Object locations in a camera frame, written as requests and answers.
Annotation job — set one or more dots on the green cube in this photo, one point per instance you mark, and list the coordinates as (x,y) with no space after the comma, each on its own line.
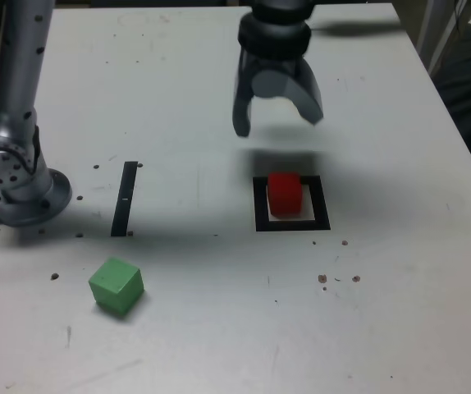
(114,285)

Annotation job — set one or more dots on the white metal frame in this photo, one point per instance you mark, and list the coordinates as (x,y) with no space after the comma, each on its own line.
(436,33)

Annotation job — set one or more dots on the black tape square outline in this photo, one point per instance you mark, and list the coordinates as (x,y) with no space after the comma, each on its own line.
(260,221)

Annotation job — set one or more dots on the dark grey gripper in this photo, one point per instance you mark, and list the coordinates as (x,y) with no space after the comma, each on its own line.
(272,60)

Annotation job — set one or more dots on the black tape strip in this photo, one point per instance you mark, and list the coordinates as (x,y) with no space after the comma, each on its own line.
(122,205)

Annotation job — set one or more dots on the red cube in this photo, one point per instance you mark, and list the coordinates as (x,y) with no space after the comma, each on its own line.
(284,197)

